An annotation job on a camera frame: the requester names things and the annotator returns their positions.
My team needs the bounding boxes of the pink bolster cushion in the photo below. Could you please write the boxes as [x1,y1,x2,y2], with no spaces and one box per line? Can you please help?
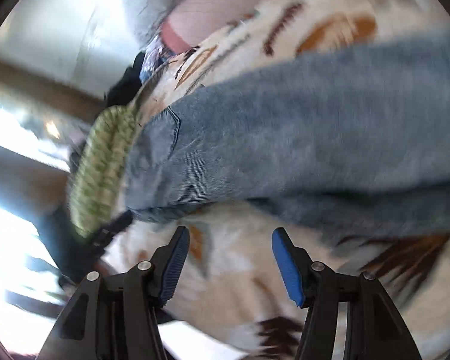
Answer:
[161,0,260,54]

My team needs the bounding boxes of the black clothing pile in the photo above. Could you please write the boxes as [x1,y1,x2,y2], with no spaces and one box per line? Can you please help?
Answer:
[105,52,145,107]

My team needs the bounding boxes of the green white rolled quilt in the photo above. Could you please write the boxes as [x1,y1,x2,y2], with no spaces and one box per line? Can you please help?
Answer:
[69,106,136,239]

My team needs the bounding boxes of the blue denim jeans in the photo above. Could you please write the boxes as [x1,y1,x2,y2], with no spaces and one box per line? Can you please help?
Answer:
[125,34,450,237]

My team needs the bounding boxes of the leaf print blanket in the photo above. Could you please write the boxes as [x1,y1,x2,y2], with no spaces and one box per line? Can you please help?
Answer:
[97,0,450,360]

